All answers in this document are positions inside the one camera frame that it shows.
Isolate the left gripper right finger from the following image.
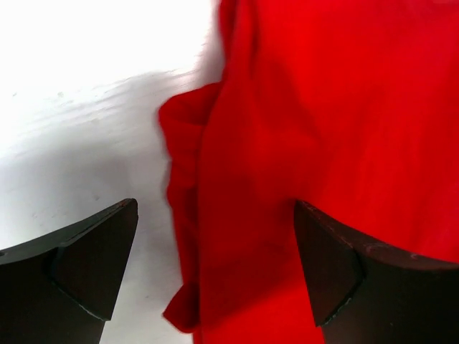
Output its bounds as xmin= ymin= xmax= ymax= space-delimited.
xmin=294 ymin=201 xmax=458 ymax=344

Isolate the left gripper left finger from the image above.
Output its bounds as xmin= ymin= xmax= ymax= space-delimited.
xmin=1 ymin=199 xmax=138 ymax=344

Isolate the red t shirt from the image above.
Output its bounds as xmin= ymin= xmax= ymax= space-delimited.
xmin=158 ymin=1 xmax=458 ymax=343

